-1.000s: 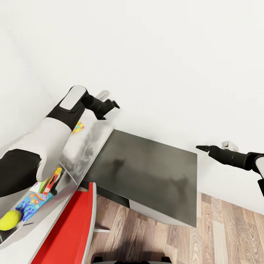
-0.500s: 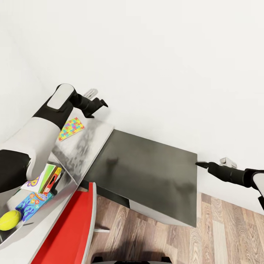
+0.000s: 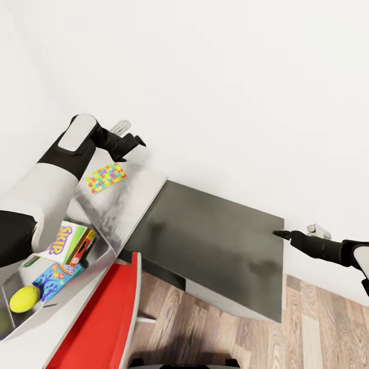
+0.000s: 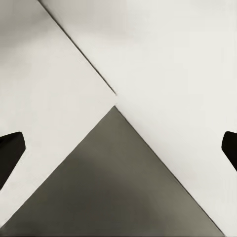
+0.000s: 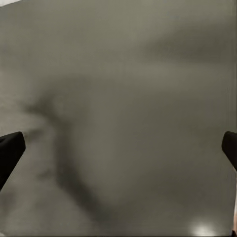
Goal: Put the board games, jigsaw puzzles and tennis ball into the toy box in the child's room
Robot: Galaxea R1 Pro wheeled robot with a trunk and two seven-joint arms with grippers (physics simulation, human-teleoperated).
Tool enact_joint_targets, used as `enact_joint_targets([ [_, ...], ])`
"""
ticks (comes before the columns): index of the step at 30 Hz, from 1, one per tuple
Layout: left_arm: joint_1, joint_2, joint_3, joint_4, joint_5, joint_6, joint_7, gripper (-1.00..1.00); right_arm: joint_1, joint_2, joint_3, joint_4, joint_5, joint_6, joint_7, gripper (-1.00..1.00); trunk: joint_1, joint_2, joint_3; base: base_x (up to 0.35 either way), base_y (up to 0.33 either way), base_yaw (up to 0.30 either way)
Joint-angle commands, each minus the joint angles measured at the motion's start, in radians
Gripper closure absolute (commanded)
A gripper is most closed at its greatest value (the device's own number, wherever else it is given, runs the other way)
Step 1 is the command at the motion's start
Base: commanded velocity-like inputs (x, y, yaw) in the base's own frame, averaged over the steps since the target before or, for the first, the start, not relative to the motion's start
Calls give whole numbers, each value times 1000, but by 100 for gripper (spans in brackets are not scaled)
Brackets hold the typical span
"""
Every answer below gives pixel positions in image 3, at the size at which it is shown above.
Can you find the swivel chair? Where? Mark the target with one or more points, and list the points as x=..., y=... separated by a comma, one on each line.
x=101, y=336

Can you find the jigsaw puzzle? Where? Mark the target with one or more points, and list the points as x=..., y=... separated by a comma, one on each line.
x=105, y=177

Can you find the desk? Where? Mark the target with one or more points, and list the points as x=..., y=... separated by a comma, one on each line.
x=217, y=250

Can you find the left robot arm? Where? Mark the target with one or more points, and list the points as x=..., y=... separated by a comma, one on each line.
x=32, y=211

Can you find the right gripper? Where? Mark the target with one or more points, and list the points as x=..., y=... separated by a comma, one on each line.
x=310, y=245

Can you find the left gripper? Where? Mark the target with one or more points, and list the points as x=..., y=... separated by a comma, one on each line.
x=124, y=146

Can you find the tennis ball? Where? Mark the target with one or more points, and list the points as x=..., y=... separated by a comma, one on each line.
x=25, y=299

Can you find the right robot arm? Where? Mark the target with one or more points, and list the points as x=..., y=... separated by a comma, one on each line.
x=317, y=244

